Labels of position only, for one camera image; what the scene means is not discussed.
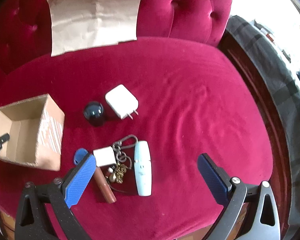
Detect cardboard box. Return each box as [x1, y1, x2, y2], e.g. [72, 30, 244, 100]
[0, 94, 65, 171]

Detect brown lip gloss tube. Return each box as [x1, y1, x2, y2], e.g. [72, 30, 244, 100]
[94, 167, 116, 204]

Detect blue oval tag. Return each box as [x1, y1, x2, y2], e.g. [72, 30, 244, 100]
[74, 148, 88, 165]

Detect small white cube charger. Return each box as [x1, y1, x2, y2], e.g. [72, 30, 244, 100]
[93, 146, 116, 167]

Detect metal keyring with chain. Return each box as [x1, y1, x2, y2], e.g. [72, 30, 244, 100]
[106, 134, 139, 194]

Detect dark round ball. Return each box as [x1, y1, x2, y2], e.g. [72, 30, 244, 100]
[83, 101, 105, 126]

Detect large white power adapter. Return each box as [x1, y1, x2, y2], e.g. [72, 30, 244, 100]
[105, 84, 139, 120]

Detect light blue tube bottle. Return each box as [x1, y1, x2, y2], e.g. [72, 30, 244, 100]
[134, 140, 152, 197]

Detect grey plaid blanket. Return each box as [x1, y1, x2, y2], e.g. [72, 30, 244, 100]
[219, 16, 300, 239]

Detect red velvet tufted sofa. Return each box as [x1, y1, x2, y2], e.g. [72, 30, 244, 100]
[0, 0, 273, 239]

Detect brown paper sheet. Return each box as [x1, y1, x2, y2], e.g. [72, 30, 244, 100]
[47, 0, 141, 56]

